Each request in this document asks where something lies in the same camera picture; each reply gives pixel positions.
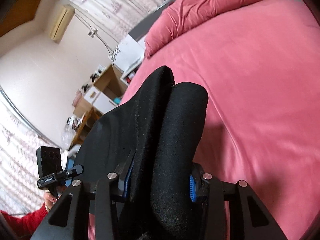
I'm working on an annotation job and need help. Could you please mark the black pants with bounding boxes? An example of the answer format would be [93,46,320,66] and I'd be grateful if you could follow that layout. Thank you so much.
[75,66,208,239]

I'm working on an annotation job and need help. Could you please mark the red left sleeve forearm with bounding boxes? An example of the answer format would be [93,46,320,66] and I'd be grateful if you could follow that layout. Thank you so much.
[1,204,48,239]

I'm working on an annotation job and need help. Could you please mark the person's left hand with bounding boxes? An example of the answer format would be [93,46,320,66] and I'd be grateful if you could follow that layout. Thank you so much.
[43,185,67,212]

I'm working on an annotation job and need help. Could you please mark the white plastic stool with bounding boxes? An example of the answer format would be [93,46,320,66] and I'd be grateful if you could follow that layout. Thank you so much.
[67,144,81,160]

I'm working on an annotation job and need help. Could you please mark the wooden white cabinet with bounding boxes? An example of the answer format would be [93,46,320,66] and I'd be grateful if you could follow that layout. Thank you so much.
[70,65,127,147]

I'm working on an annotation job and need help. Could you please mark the white bedside table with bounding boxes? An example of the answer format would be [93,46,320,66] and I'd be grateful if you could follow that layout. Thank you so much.
[109,35,146,86]

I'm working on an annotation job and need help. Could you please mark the pink bed sheet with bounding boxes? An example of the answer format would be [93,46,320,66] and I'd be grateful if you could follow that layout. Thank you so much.
[120,0,319,239]

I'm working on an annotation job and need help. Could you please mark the dark grey headboard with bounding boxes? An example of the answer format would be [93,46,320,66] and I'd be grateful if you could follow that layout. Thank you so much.
[127,0,238,42]

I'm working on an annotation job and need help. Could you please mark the pink crumpled duvet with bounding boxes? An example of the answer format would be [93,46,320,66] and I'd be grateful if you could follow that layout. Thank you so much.
[143,0,288,59]

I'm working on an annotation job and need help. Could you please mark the beige wall air conditioner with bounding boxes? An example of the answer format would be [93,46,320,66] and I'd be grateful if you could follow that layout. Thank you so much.
[49,4,75,42]

